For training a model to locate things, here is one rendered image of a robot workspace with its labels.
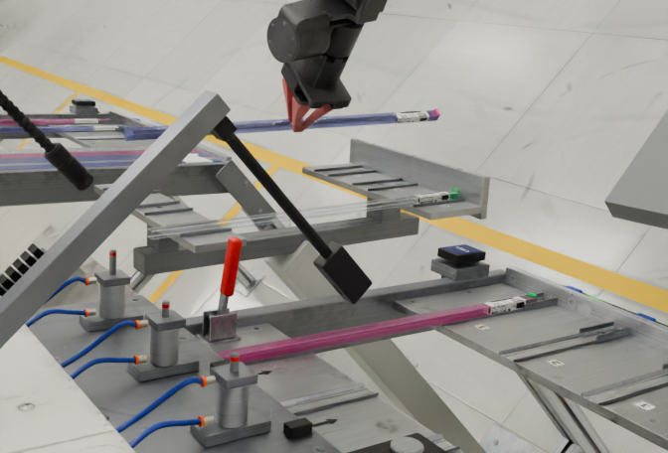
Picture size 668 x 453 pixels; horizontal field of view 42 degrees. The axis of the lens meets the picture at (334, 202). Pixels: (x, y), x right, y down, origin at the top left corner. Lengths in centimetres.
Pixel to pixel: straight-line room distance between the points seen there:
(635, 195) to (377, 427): 74
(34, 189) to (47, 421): 109
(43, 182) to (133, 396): 102
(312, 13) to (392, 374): 67
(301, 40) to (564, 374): 49
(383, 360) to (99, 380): 85
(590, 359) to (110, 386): 53
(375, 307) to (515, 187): 142
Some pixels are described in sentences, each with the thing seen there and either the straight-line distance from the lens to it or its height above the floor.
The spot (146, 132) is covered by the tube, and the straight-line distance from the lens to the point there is 117.
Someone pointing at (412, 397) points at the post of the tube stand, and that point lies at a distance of 156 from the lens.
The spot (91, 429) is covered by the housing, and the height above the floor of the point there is 125.
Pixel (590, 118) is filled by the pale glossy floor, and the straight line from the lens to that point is 253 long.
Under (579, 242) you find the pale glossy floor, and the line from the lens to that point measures 222.
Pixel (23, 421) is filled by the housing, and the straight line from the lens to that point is 60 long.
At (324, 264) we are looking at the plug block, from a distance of 61.
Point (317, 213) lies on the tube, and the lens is 119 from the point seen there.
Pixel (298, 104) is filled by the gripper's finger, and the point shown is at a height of 102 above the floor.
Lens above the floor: 156
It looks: 34 degrees down
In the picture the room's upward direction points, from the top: 38 degrees counter-clockwise
